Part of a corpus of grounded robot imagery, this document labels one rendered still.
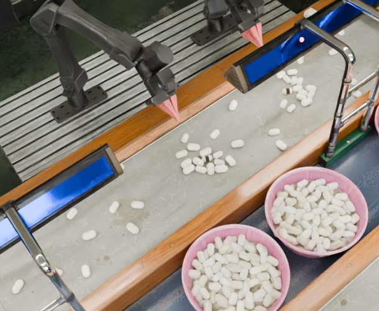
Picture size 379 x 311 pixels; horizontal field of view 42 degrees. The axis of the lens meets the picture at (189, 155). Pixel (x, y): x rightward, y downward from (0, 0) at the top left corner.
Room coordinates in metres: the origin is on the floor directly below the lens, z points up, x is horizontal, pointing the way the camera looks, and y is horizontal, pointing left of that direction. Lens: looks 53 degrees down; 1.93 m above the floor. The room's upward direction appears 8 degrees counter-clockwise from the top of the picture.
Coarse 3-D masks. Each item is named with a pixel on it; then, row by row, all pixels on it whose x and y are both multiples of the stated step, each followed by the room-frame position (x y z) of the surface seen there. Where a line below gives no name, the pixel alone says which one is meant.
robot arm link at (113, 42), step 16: (48, 0) 1.24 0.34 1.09; (64, 0) 1.23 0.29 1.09; (48, 16) 1.16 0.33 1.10; (64, 16) 1.16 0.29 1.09; (80, 16) 1.16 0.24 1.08; (48, 32) 1.17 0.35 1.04; (80, 32) 1.15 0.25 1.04; (96, 32) 1.13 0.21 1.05; (112, 32) 1.14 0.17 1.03; (112, 48) 1.09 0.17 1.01; (128, 48) 1.09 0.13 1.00
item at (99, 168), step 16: (80, 160) 0.64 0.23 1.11; (96, 160) 0.64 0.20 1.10; (112, 160) 0.65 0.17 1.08; (64, 176) 0.61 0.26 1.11; (80, 176) 0.61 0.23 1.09; (96, 176) 0.62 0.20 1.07; (112, 176) 0.63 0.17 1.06; (32, 192) 0.58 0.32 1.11; (48, 192) 0.58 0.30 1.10; (64, 192) 0.59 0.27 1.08; (80, 192) 0.59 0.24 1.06; (32, 208) 0.55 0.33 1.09; (48, 208) 0.56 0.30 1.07; (64, 208) 0.56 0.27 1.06; (0, 224) 0.52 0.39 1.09; (32, 224) 0.53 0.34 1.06; (0, 240) 0.50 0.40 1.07; (16, 240) 0.50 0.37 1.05
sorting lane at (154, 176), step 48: (240, 96) 1.09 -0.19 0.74; (288, 96) 1.06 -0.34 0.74; (336, 96) 1.04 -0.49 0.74; (288, 144) 0.88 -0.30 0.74; (96, 192) 0.80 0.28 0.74; (144, 192) 0.78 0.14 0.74; (192, 192) 0.76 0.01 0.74; (48, 240) 0.67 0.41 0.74; (96, 240) 0.65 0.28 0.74; (144, 240) 0.63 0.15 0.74; (0, 288) 0.55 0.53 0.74; (48, 288) 0.53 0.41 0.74; (96, 288) 0.51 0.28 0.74
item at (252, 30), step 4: (256, 20) 1.26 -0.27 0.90; (248, 28) 1.22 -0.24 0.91; (252, 28) 1.20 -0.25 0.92; (244, 32) 1.22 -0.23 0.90; (248, 32) 1.21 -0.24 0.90; (252, 32) 1.20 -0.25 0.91; (256, 32) 1.20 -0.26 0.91; (244, 36) 1.22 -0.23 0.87; (248, 36) 1.22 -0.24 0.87; (256, 36) 1.19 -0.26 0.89; (252, 40) 1.21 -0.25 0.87; (256, 40) 1.19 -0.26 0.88; (256, 44) 1.20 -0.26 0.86; (260, 44) 1.18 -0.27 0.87
